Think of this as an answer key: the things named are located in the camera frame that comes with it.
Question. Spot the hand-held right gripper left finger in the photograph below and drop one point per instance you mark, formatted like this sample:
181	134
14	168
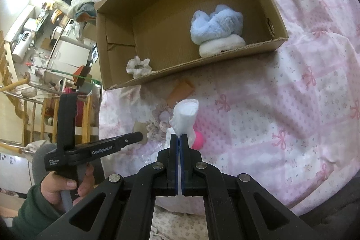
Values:
175	164

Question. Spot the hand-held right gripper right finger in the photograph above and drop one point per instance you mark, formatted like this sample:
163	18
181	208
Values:
183	164

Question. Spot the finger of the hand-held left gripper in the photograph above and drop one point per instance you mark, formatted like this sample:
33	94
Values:
112	145

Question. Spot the brown cardboard box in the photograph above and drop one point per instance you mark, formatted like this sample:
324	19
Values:
180	40

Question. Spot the person's left forearm green sleeve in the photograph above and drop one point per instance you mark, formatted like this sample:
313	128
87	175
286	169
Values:
31	214

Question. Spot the person's left hand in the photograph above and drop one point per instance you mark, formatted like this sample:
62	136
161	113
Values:
53	186

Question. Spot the wooden rack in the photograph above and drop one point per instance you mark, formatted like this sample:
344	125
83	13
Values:
85	119

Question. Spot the pink round ball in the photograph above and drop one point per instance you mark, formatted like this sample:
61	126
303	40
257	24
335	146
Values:
198	141

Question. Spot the beige cloth piece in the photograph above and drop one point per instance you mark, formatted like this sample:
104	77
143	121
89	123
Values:
139	131

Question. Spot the beige knitted scrunchie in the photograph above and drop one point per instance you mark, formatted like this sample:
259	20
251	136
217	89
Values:
159	126

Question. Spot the grey round cushion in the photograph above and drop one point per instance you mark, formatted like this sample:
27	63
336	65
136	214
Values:
45	161

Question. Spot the metal drying rack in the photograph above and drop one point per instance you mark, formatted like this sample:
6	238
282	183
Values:
50	74

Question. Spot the floral bedsheet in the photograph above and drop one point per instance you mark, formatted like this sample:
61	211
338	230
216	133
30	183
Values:
180	224

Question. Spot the wooden stair railing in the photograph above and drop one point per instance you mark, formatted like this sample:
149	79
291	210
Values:
11	88

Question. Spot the white refrigerator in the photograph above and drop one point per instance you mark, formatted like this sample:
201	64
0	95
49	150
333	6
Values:
69	52

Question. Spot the white knitted scrunchie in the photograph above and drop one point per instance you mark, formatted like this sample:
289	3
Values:
138	67

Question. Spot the white kitchen appliance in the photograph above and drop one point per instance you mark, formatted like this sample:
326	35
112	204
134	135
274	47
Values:
21	44

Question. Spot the pink bow-print blanket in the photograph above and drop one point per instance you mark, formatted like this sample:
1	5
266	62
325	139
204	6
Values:
281	116

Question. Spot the white fluffy sock roll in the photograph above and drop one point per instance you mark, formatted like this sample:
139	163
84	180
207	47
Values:
222	45

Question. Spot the light blue fluffy sock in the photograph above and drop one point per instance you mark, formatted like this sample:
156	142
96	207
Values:
215	23

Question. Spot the dark grey cloth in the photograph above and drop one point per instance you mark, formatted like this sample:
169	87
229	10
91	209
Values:
332	220

